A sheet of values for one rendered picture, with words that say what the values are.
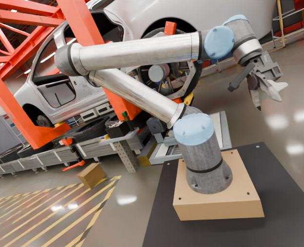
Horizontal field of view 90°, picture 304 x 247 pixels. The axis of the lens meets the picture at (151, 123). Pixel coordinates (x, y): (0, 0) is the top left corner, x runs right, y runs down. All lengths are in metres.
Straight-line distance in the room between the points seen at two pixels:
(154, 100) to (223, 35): 0.35
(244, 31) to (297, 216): 0.65
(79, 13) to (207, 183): 1.57
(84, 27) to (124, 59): 1.10
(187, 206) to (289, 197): 0.36
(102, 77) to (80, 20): 0.99
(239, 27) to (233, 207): 0.65
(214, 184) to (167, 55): 0.49
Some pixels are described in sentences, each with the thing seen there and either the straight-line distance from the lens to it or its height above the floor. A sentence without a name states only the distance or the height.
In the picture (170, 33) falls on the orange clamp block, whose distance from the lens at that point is 1.35.
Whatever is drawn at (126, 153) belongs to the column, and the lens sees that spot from 1.61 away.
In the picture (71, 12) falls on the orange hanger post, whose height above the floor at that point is 1.59.
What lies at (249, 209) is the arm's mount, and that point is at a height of 0.34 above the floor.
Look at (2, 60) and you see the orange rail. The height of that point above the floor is 3.27.
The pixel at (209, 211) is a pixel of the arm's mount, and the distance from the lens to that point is 0.68.
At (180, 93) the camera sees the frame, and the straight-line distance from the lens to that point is 1.39.
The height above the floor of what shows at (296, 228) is 0.30.
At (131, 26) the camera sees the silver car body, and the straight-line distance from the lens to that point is 1.98.
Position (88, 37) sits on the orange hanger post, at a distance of 1.63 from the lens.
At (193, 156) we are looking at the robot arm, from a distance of 0.58.
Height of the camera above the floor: 0.88
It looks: 17 degrees down
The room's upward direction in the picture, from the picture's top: 25 degrees counter-clockwise
